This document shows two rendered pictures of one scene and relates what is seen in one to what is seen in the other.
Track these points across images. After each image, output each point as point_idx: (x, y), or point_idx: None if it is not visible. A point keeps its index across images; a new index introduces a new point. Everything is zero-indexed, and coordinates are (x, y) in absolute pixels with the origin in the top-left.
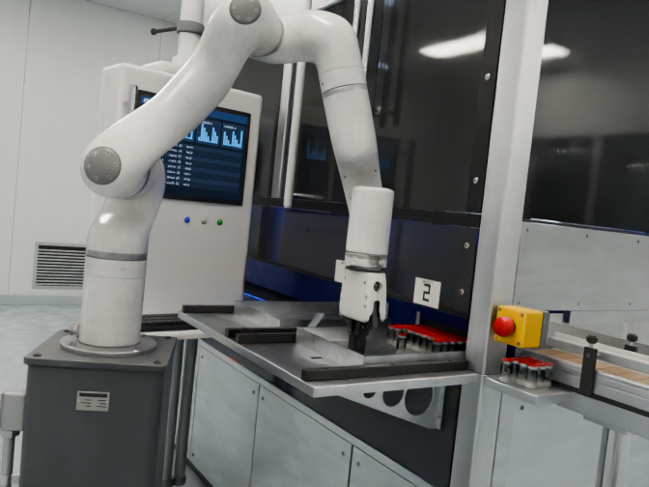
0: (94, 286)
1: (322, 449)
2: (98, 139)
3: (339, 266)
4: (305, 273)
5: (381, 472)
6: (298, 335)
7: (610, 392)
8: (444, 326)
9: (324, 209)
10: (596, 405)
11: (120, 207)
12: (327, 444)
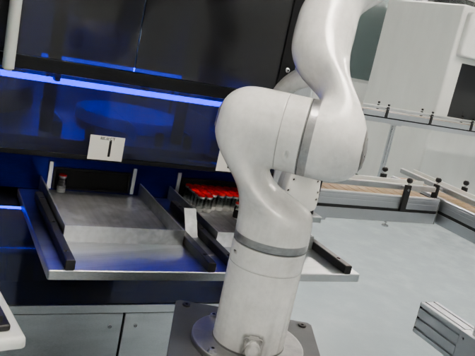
0: (296, 287)
1: (68, 337)
2: (362, 119)
3: (97, 141)
4: (15, 153)
5: (169, 318)
6: (221, 239)
7: (326, 199)
8: (210, 181)
9: (57, 70)
10: (317, 208)
11: (269, 180)
12: (80, 328)
